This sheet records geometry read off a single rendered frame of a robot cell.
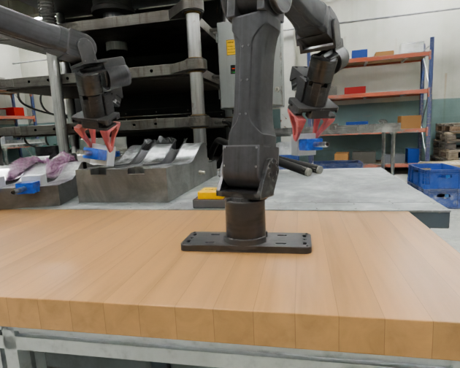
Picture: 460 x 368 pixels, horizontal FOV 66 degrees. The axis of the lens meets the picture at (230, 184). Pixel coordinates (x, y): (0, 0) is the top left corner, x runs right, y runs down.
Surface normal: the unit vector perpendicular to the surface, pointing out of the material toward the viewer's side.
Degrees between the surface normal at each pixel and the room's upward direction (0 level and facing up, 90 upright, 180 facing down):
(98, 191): 90
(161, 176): 90
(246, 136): 83
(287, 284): 0
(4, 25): 93
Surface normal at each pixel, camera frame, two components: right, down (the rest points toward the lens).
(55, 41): 0.47, 0.11
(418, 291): -0.05, -0.99
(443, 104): -0.29, 0.17
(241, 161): -0.58, 0.03
